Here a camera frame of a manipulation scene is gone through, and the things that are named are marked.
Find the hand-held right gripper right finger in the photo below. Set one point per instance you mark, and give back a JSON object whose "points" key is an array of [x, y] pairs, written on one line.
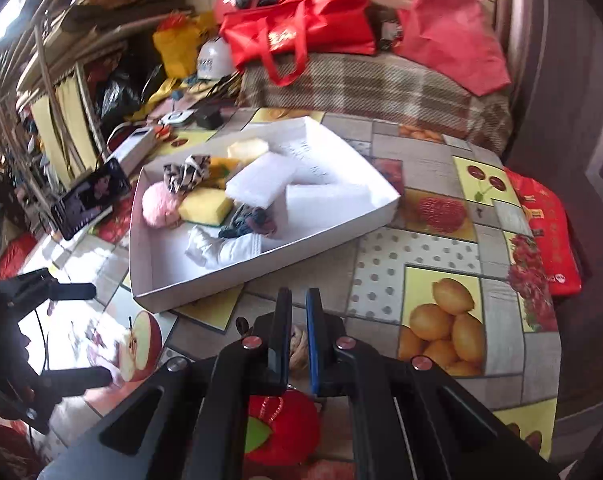
{"points": [[314, 330]]}

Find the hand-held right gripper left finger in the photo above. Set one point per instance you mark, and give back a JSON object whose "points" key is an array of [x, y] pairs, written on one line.
{"points": [[281, 330]]}

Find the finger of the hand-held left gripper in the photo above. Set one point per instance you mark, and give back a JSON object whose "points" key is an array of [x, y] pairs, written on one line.
{"points": [[56, 290], [76, 380]]}

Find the red apple plush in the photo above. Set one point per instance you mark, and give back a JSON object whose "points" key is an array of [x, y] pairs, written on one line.
{"points": [[291, 420]]}

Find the white cardboard tray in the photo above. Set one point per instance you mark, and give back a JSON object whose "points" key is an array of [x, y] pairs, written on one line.
{"points": [[166, 270]]}

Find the white foam block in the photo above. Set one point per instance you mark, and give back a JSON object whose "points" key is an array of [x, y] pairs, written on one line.
{"points": [[261, 180]]}

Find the black smartphone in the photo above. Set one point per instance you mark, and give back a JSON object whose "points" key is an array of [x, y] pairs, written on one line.
{"points": [[88, 200]]}

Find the white sock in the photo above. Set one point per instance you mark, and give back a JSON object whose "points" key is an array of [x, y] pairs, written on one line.
{"points": [[221, 247]]}

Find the dark patterned scrunchie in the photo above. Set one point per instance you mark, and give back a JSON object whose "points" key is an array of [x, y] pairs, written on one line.
{"points": [[249, 222]]}

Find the pink pom-pom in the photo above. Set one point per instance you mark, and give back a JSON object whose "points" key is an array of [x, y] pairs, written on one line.
{"points": [[159, 205]]}

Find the white power bank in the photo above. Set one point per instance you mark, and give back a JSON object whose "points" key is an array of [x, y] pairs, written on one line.
{"points": [[136, 146]]}

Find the zebra striped scrunchie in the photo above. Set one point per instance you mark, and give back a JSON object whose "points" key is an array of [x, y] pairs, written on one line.
{"points": [[184, 175]]}

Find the yellow green sponge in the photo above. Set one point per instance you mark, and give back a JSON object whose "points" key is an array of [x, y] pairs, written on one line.
{"points": [[224, 166]]}

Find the fruit print tablecloth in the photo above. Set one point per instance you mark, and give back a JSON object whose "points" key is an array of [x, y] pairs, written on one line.
{"points": [[431, 200]]}

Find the cream sponge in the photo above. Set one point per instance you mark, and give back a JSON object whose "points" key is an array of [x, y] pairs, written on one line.
{"points": [[249, 149]]}

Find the black plastic bag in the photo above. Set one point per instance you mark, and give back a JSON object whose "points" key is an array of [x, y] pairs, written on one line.
{"points": [[116, 95]]}

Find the black charger adapter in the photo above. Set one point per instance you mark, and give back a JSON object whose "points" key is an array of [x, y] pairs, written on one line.
{"points": [[209, 117]]}

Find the plaid blanket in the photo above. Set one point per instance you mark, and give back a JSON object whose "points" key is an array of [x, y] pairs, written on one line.
{"points": [[381, 90]]}

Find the red plastic bag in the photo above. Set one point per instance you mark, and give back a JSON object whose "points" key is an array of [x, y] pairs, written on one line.
{"points": [[546, 235]]}

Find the yellow bag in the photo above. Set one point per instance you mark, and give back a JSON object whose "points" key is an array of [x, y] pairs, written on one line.
{"points": [[179, 50]]}

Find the white helmet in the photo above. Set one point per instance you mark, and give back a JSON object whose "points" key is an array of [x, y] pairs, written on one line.
{"points": [[216, 60]]}

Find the brown cardboard sheets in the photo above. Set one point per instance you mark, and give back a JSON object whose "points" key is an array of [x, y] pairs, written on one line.
{"points": [[116, 5]]}

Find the red tote bag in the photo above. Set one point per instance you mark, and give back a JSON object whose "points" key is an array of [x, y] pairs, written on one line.
{"points": [[301, 25]]}

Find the red non-woven bag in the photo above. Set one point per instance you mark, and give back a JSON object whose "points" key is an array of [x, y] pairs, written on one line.
{"points": [[446, 30]]}

